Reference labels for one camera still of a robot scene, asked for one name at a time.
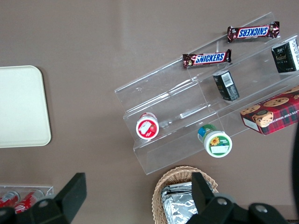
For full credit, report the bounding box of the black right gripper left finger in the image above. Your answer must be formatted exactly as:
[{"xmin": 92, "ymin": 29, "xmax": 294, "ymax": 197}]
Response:
[{"xmin": 0, "ymin": 172, "xmax": 87, "ymax": 224}]

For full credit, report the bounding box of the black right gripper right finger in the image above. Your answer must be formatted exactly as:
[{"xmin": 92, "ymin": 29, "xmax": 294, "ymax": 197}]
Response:
[{"xmin": 184, "ymin": 172, "xmax": 287, "ymax": 224}]

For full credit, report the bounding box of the light tan wicker basket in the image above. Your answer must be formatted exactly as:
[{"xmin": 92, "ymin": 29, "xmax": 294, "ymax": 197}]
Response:
[{"xmin": 151, "ymin": 166, "xmax": 219, "ymax": 224}]

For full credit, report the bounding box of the cream plastic tray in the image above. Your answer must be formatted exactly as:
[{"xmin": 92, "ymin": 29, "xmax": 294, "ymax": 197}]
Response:
[{"xmin": 0, "ymin": 65, "xmax": 52, "ymax": 149}]

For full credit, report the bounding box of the clear acrylic bottle rack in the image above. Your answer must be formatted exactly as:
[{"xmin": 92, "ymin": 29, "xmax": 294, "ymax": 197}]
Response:
[{"xmin": 0, "ymin": 184, "xmax": 55, "ymax": 210}]

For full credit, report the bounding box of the silver foil packet stack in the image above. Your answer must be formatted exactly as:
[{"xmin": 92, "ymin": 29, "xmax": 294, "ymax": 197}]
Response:
[{"xmin": 160, "ymin": 182, "xmax": 199, "ymax": 224}]

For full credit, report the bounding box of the red cola bottle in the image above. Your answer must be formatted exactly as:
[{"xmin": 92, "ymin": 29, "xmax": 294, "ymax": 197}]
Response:
[
  {"xmin": 0, "ymin": 190, "xmax": 21, "ymax": 208},
  {"xmin": 14, "ymin": 189, "xmax": 45, "ymax": 214}
]

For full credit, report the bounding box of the green lid cup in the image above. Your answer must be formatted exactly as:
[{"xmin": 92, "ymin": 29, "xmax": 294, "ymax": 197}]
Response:
[{"xmin": 197, "ymin": 124, "xmax": 233, "ymax": 159}]

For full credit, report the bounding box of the red lid cup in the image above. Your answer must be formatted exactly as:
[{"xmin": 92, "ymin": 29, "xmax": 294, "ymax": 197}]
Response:
[{"xmin": 135, "ymin": 112, "xmax": 160, "ymax": 140}]

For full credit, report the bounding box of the red tartan cookie box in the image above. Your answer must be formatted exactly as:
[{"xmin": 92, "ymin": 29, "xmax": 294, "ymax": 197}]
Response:
[{"xmin": 240, "ymin": 85, "xmax": 299, "ymax": 136}]

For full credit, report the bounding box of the dark green small carton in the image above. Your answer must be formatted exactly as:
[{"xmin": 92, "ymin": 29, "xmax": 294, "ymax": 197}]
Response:
[
  {"xmin": 271, "ymin": 38, "xmax": 299, "ymax": 74},
  {"xmin": 212, "ymin": 70, "xmax": 240, "ymax": 102}
]

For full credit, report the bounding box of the clear acrylic stepped stand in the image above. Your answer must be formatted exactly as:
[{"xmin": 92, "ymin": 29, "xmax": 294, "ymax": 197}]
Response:
[{"xmin": 114, "ymin": 11, "xmax": 299, "ymax": 176}]

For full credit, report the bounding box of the Snickers chocolate bar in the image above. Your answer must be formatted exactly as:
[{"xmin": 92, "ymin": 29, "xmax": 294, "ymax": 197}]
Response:
[
  {"xmin": 227, "ymin": 21, "xmax": 280, "ymax": 43},
  {"xmin": 182, "ymin": 49, "xmax": 232, "ymax": 70}
]

